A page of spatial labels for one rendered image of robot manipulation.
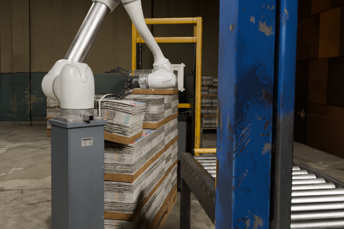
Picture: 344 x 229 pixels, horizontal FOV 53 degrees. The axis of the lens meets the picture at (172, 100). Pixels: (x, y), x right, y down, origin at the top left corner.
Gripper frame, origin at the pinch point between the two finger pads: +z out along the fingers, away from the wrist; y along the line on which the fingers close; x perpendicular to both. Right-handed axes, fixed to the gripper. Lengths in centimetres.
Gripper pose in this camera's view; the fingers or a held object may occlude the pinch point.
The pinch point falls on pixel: (108, 83)
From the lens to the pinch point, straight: 211.5
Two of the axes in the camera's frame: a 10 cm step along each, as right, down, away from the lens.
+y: 0.5, 10.0, 0.4
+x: 2.0, -0.5, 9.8
